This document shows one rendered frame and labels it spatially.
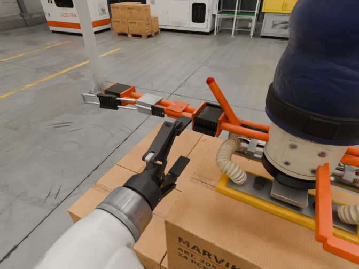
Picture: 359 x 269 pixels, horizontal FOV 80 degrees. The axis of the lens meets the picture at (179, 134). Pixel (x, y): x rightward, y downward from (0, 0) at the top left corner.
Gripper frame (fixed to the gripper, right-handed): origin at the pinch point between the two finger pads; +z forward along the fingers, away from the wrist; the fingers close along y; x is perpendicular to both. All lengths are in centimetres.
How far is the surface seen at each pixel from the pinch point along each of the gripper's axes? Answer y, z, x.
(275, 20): 67, 734, -59
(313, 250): 28.2, 5.1, 39.1
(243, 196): 10.9, -0.4, 17.4
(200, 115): -1.8, 11.2, -0.4
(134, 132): 123, 127, -131
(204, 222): 28.4, -1.3, 8.7
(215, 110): -1.9, 16.1, 2.4
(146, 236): 68, 3, -21
